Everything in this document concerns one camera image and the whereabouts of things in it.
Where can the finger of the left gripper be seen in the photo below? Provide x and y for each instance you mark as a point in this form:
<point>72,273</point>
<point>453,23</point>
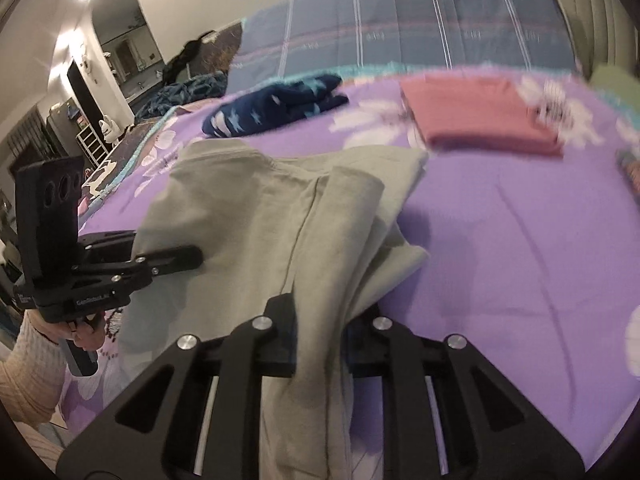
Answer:
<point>172,260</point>

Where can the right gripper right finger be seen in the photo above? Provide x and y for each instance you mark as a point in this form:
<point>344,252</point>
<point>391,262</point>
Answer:
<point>449,413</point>

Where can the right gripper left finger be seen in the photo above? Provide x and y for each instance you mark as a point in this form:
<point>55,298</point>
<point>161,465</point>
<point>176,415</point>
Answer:
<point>194,412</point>

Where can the beige t-shirt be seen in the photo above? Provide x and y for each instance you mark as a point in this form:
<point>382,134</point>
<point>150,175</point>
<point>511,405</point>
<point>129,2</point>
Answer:
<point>323,228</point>

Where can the person's left hand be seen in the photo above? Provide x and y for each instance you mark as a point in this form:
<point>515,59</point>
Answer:
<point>87,335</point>

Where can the white shelf rack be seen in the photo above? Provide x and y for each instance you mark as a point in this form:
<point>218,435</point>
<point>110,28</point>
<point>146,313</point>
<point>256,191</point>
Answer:
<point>92,146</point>

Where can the purple floral bedsheet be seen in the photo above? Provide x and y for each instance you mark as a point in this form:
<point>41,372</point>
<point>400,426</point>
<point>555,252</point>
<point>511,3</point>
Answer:
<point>535,259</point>

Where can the teal dark blanket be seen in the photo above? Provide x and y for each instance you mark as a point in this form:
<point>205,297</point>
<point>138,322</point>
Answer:
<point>198,88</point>

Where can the navy star-patterned garment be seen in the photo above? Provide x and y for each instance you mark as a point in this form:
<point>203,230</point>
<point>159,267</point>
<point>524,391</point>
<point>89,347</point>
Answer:
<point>275,106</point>

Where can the brown patterned pillow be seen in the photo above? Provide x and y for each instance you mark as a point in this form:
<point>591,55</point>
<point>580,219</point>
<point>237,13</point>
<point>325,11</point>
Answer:
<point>217,51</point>

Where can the folded pink garment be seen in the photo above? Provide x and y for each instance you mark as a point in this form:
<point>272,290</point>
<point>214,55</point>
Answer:
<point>486,113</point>

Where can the green pillow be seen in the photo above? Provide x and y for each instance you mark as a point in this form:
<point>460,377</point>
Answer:
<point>616,81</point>

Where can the blue plaid pillow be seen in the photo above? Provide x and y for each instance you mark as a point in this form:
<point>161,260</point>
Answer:
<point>355,38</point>

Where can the beige curtain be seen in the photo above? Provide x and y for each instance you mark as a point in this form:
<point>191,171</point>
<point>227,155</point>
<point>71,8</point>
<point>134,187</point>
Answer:
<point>604,33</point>

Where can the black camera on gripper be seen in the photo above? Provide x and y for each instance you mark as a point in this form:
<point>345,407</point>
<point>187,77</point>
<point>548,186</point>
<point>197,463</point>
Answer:
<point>47,196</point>

